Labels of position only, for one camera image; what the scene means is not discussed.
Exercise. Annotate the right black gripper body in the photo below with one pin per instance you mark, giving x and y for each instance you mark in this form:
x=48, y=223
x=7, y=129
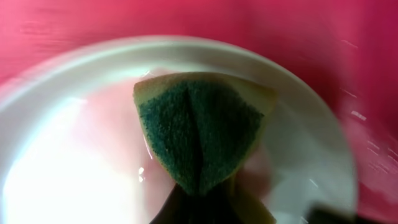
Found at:
x=326, y=215

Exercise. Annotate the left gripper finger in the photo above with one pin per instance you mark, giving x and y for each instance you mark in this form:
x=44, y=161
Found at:
x=181, y=208

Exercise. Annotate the green yellow sponge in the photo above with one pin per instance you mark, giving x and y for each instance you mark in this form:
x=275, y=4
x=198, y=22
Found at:
x=202, y=127

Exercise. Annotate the white stained plate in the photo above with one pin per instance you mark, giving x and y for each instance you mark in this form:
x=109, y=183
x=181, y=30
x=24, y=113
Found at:
x=73, y=150

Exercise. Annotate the red plastic tray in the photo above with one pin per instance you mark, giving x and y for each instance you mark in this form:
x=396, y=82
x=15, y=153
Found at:
x=345, y=50

